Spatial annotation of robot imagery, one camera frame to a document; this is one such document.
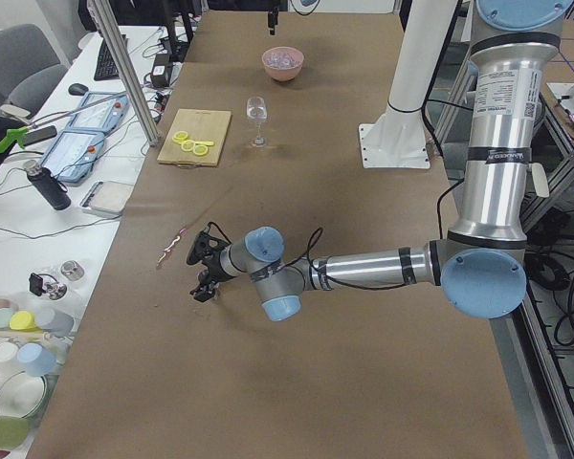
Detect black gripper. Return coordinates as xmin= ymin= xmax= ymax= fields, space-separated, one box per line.
xmin=189 ymin=257 xmax=226 ymax=302
xmin=267 ymin=0 xmax=279 ymax=35

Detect pile of clear ice cubes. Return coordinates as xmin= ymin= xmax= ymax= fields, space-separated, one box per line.
xmin=262 ymin=48 xmax=301 ymax=70

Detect clear wine glass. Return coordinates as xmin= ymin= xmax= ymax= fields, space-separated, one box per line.
xmin=246 ymin=96 xmax=268 ymax=147

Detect pink bowl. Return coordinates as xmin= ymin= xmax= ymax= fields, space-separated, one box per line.
xmin=261 ymin=47 xmax=304 ymax=82

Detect black power adapter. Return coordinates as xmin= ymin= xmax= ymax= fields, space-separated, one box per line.
xmin=150 ymin=53 xmax=173 ymax=88

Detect bamboo cutting board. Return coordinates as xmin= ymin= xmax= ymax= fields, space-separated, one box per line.
xmin=157 ymin=108 xmax=232 ymax=167

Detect white digital scale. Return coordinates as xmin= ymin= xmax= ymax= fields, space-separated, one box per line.
xmin=80 ymin=181 xmax=134 ymax=217

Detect yellow lemon slice three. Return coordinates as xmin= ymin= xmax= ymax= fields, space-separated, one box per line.
xmin=192 ymin=144 xmax=209 ymax=157

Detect yellow lemon slice two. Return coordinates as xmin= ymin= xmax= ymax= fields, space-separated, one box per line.
xmin=181 ymin=140 xmax=196 ymax=151

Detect yellow lemon slice one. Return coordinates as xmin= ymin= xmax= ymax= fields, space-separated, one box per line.
xmin=172 ymin=131 xmax=188 ymax=143

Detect black keyboard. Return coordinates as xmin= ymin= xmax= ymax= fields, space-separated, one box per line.
xmin=93 ymin=39 xmax=119 ymax=81

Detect light blue cup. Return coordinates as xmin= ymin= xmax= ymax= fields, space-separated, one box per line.
xmin=16 ymin=342 xmax=57 ymax=377

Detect black water bottle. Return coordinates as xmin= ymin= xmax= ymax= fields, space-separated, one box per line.
xmin=23 ymin=160 xmax=71 ymax=210

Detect yellow cup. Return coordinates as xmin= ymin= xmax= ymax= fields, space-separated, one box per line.
xmin=9 ymin=310 xmax=42 ymax=333

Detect blue teach pendant near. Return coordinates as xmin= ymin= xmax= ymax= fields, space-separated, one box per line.
xmin=40 ymin=129 xmax=105 ymax=185

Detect blue teach pendant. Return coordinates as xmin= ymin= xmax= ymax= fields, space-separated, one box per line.
xmin=40 ymin=129 xmax=105 ymax=185
xmin=66 ymin=91 xmax=129 ymax=135

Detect blue teach pendant far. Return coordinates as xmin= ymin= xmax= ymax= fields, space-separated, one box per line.
xmin=66 ymin=91 xmax=129 ymax=135

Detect white plate green rim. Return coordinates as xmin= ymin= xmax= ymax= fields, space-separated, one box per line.
xmin=0 ymin=372 xmax=49 ymax=418

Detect black computer mouse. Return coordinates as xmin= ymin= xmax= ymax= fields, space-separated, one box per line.
xmin=68 ymin=83 xmax=89 ymax=97

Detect grey office chair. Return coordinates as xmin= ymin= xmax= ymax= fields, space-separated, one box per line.
xmin=0 ymin=24 xmax=68 ymax=115

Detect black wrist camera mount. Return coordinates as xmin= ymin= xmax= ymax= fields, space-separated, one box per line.
xmin=186 ymin=230 xmax=230 ymax=266

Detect aluminium frame post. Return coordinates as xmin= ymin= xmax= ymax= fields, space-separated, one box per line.
xmin=87 ymin=0 xmax=160 ymax=146

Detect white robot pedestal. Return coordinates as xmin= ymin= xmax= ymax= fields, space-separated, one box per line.
xmin=359 ymin=0 xmax=461 ymax=169

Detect green handled grabber tool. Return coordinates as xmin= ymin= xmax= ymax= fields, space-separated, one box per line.
xmin=0 ymin=91 xmax=125 ymax=154

